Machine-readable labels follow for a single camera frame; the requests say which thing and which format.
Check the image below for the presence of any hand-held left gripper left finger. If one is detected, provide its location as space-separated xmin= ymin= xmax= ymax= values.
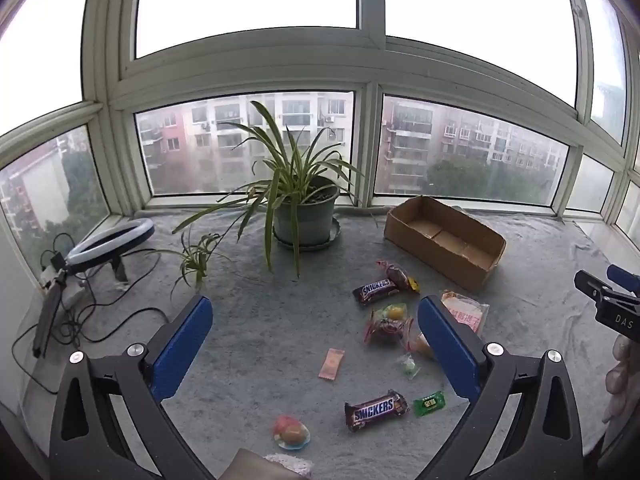
xmin=47 ymin=294 xmax=216 ymax=480

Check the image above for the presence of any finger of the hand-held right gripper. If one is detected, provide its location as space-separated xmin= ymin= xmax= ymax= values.
xmin=606 ymin=264 xmax=640 ymax=287
xmin=574 ymin=269 xmax=615 ymax=307

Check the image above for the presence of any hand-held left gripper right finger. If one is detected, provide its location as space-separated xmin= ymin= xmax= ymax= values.
xmin=412 ymin=295 xmax=586 ymax=480

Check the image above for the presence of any pink bread packet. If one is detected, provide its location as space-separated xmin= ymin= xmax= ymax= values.
xmin=440 ymin=289 xmax=490 ymax=336

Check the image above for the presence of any small green snack packet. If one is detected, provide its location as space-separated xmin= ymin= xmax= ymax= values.
xmin=413 ymin=391 xmax=447 ymax=417

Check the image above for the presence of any clear packet of red dates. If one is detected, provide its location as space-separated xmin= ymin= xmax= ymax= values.
xmin=376 ymin=260 xmax=413 ymax=292
xmin=364 ymin=310 xmax=415 ymax=346

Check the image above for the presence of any cardboard box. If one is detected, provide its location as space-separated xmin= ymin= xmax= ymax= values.
xmin=383 ymin=195 xmax=507 ymax=293

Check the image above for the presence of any brown chocolate bar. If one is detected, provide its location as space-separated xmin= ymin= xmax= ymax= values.
xmin=344 ymin=389 xmax=410 ymax=433
xmin=352 ymin=279 xmax=401 ymax=306

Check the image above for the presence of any person's right hand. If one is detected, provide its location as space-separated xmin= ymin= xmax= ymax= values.
xmin=602 ymin=334 xmax=640 ymax=423

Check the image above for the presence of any clear packet with orange snack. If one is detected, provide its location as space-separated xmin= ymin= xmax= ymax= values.
xmin=401 ymin=317 xmax=436 ymax=359

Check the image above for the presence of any small green wrapped candy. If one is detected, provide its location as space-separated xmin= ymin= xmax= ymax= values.
xmin=397 ymin=353 xmax=422 ymax=380

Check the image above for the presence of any spider plant offshoot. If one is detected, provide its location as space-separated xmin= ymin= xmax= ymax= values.
xmin=150 ymin=232 xmax=231 ymax=301

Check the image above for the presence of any small pink snack packet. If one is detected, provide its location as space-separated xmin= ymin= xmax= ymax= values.
xmin=318 ymin=348 xmax=346 ymax=380

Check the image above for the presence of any white power adapter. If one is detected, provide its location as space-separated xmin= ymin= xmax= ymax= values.
xmin=40 ymin=267 xmax=87 ymax=307

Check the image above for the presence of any pink fruit jelly cup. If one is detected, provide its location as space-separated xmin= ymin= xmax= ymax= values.
xmin=272 ymin=414 xmax=312 ymax=451

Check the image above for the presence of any grey flat object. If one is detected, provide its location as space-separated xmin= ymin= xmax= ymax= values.
xmin=220 ymin=449 xmax=271 ymax=480

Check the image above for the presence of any green pot saucer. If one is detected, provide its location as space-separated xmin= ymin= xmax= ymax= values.
xmin=272 ymin=215 xmax=342 ymax=251

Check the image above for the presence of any white speckled snack packet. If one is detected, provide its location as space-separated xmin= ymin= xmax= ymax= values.
xmin=262 ymin=452 xmax=316 ymax=480

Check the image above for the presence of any green plastic flower pot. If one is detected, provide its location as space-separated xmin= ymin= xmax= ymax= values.
xmin=272 ymin=176 xmax=341 ymax=246

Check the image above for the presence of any green spider plant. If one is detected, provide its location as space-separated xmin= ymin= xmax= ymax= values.
xmin=172 ymin=100 xmax=366 ymax=281

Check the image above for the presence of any ring light on stand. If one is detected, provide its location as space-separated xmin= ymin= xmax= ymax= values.
xmin=11 ymin=232 xmax=173 ymax=396

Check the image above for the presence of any white ring light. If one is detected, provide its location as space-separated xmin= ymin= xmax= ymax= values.
xmin=65 ymin=217 xmax=156 ymax=283

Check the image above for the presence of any black tripod handle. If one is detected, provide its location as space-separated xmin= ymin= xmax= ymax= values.
xmin=32 ymin=270 xmax=68 ymax=358

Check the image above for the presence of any white window frame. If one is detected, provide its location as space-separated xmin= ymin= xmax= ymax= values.
xmin=0 ymin=0 xmax=640 ymax=226

